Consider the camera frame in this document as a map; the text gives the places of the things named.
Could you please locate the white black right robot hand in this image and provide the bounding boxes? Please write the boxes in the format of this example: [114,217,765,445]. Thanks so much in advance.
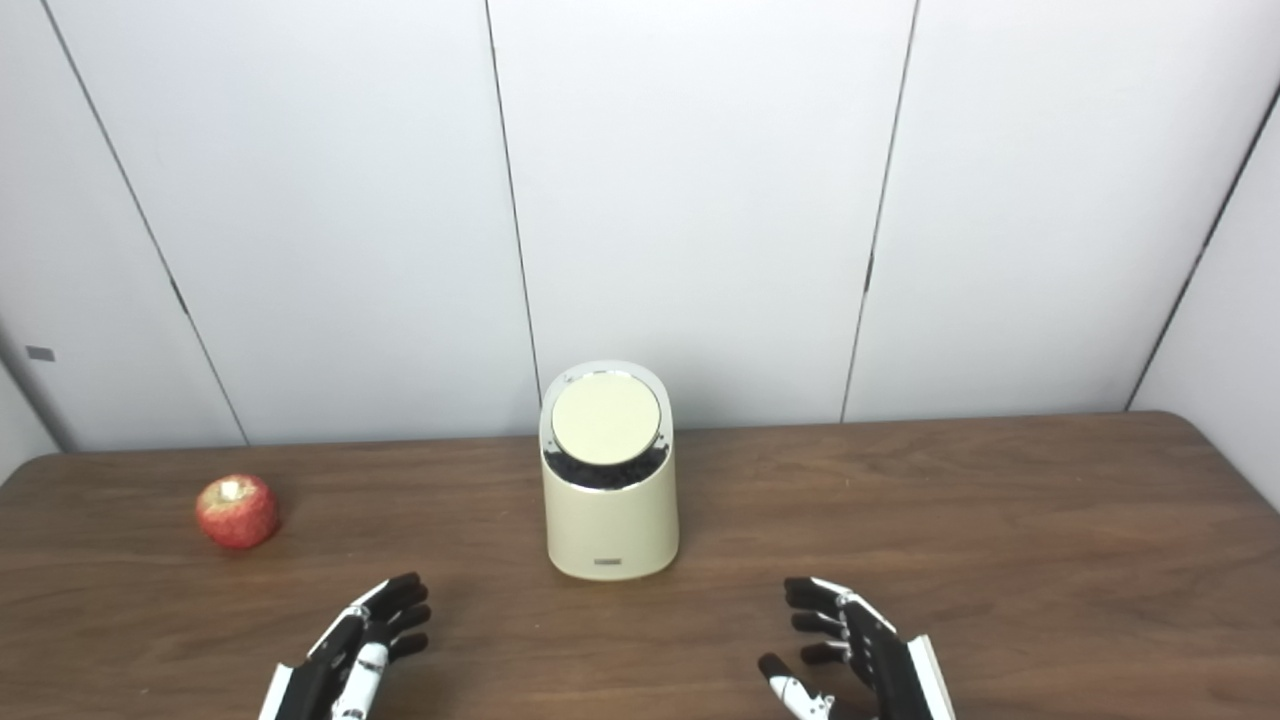
[757,576,957,720]

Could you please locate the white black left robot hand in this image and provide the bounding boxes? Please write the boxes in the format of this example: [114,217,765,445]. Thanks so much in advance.
[258,572,433,720]

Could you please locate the red apple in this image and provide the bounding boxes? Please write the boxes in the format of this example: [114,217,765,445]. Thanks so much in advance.
[195,474,281,551]

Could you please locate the cream round bin lid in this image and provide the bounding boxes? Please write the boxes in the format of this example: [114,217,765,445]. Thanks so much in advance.
[551,371,662,466]

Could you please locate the cream-colored round bin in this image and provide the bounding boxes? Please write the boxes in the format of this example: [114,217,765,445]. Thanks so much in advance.
[539,360,680,582]

